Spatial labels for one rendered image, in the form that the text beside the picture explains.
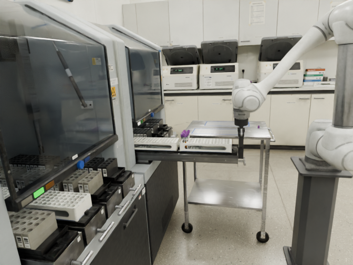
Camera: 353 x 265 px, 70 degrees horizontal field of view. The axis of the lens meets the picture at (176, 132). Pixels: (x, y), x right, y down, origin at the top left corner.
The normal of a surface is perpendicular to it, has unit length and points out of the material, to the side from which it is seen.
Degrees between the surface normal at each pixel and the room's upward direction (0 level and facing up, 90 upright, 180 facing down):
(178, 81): 90
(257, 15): 90
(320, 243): 90
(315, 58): 90
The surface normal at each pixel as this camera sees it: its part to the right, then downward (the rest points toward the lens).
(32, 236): 0.98, 0.01
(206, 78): -0.20, 0.28
